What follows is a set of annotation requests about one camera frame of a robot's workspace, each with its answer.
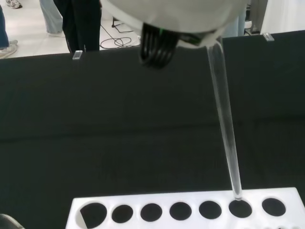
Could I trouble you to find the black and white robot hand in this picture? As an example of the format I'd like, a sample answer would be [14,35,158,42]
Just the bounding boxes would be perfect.
[101,0,247,70]

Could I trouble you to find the clear glass beaker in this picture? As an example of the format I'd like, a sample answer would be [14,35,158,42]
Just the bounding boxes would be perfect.
[0,213,25,229]

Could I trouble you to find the black floor cable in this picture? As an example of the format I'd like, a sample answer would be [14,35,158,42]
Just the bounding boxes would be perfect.
[100,22,142,50]

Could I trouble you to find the white test tube rack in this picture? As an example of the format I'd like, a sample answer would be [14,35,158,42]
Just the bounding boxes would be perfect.
[63,187,305,229]

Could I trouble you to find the black bench cloth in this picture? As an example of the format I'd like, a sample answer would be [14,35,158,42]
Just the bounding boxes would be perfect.
[0,30,305,229]

